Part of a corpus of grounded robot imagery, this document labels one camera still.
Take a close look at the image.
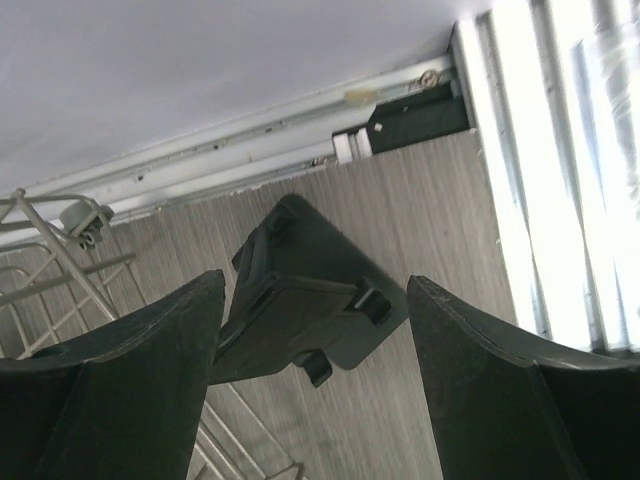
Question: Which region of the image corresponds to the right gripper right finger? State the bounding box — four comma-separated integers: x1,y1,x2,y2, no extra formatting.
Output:
407,276,639,479

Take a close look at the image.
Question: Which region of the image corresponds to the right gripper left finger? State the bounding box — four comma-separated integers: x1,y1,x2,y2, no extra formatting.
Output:
1,270,224,479

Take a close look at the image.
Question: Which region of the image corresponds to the grey wire dish rack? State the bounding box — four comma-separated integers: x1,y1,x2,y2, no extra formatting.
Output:
1,189,305,479

